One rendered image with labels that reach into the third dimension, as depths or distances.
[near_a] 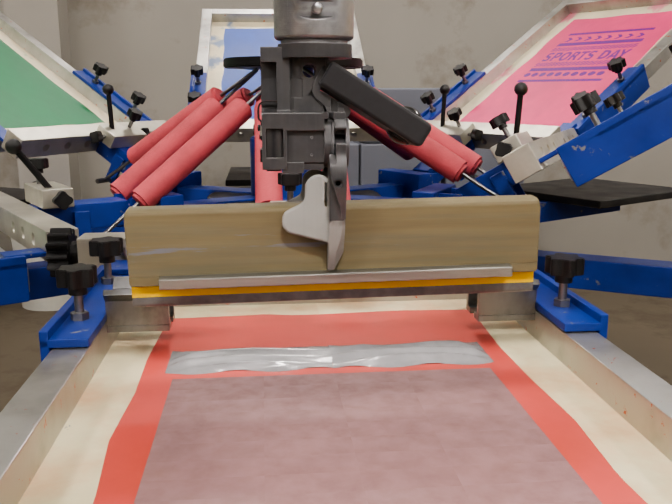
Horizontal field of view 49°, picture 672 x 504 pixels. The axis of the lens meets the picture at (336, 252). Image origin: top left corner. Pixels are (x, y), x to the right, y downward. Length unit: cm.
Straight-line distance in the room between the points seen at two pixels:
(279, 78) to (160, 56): 427
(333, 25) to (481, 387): 38
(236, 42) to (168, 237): 218
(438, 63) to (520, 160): 385
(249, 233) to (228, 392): 16
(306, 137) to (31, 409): 33
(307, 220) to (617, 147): 64
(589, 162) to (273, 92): 64
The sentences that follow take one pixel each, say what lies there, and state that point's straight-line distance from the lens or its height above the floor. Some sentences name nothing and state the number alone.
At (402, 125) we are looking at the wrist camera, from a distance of 71.
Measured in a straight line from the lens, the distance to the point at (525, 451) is 66.
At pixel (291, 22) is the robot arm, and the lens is 70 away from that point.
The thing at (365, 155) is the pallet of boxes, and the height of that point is 93.
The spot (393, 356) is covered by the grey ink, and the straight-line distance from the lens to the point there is 84.
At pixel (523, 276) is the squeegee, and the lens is 79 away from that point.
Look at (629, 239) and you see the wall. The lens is 571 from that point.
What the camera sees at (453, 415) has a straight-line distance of 72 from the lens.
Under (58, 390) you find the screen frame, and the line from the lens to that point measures 71.
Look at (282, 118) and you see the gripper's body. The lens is 69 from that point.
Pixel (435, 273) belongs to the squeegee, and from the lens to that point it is 74.
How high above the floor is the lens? 125
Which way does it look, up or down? 12 degrees down
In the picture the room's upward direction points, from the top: straight up
